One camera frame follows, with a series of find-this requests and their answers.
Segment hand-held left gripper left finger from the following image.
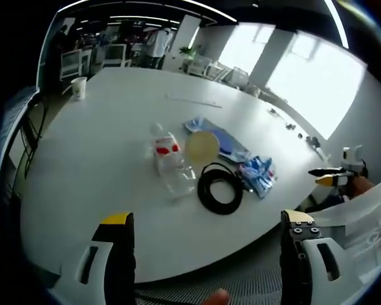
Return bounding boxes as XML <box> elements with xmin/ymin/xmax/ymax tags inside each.
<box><xmin>55</xmin><ymin>211</ymin><xmax>137</xmax><ymax>305</ymax></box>

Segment green potted plant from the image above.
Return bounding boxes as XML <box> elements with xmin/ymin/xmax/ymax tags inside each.
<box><xmin>179</xmin><ymin>44</ymin><xmax>203</xmax><ymax>61</ymax></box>

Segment person's right hand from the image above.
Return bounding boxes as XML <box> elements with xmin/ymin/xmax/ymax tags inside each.
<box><xmin>343</xmin><ymin>173</ymin><xmax>377</xmax><ymax>201</ymax></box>

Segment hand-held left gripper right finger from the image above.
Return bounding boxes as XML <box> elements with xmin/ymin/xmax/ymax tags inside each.
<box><xmin>279</xmin><ymin>208</ymin><xmax>349</xmax><ymax>305</ymax></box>

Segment white paper cup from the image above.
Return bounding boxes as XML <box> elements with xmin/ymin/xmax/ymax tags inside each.
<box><xmin>70</xmin><ymin>76</ymin><xmax>87</xmax><ymax>100</ymax></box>

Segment white table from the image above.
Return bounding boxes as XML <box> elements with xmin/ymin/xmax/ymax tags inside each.
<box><xmin>18</xmin><ymin>65</ymin><xmax>334</xmax><ymax>285</ymax></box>

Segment large blue plastic packet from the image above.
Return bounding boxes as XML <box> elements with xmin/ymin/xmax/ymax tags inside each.
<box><xmin>181</xmin><ymin>116</ymin><xmax>252</xmax><ymax>163</ymax></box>

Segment person's left hand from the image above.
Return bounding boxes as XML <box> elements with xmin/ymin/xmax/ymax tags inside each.
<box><xmin>205</xmin><ymin>288</ymin><xmax>232</xmax><ymax>305</ymax></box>

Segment thin white strip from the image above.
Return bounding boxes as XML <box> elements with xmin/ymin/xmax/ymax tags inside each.
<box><xmin>164</xmin><ymin>92</ymin><xmax>224</xmax><ymax>109</ymax></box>

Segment row of small dark items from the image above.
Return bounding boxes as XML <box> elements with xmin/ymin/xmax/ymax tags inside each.
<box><xmin>265</xmin><ymin>107</ymin><xmax>323</xmax><ymax>150</ymax></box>

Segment clear plastic bottle red label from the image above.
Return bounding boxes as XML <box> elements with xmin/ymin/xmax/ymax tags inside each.
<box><xmin>149</xmin><ymin>123</ymin><xmax>198</xmax><ymax>200</ymax></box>

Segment round yellow disc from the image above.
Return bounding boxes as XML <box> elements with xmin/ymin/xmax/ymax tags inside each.
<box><xmin>185</xmin><ymin>130</ymin><xmax>220</xmax><ymax>163</ymax></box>

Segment white storage cabinets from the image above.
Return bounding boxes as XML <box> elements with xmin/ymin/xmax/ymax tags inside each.
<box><xmin>186</xmin><ymin>55</ymin><xmax>250</xmax><ymax>90</ymax></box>

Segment small blue plastic packet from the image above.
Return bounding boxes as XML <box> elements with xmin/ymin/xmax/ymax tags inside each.
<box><xmin>239</xmin><ymin>154</ymin><xmax>279</xmax><ymax>200</ymax></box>

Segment black cable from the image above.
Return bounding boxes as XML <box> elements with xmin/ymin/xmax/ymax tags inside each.
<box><xmin>197</xmin><ymin>162</ymin><xmax>244</xmax><ymax>216</ymax></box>

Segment white frame chair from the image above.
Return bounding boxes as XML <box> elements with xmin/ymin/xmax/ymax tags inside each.
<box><xmin>60</xmin><ymin>48</ymin><xmax>93</xmax><ymax>79</ymax></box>
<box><xmin>103</xmin><ymin>43</ymin><xmax>131</xmax><ymax>68</ymax></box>

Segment black office chair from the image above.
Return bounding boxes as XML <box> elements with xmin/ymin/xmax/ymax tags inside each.
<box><xmin>0</xmin><ymin>86</ymin><xmax>50</xmax><ymax>194</ymax></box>

